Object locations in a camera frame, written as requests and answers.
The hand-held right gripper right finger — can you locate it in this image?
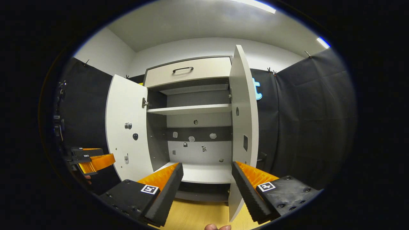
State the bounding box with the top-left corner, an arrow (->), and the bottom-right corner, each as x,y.
232,161 -> 323,223

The beige cabinet drawer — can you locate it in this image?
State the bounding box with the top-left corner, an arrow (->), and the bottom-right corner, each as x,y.
144,57 -> 232,88

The beige cabinet door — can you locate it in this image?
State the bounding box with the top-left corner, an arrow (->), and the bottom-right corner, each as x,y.
228,45 -> 267,222
105,74 -> 154,182

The white cabinet shelf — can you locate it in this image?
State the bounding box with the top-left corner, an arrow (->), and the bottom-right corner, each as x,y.
147,104 -> 232,115

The black backdrop cloth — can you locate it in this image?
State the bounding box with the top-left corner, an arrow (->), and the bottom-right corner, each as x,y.
54,48 -> 357,192

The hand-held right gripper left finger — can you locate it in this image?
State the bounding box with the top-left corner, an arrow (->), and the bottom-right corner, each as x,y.
99,162 -> 184,227

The long ceiling light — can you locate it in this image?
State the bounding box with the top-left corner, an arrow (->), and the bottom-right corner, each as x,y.
230,0 -> 277,14

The beige double-door shoe cabinet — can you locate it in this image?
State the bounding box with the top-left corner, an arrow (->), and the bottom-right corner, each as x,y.
142,55 -> 234,202

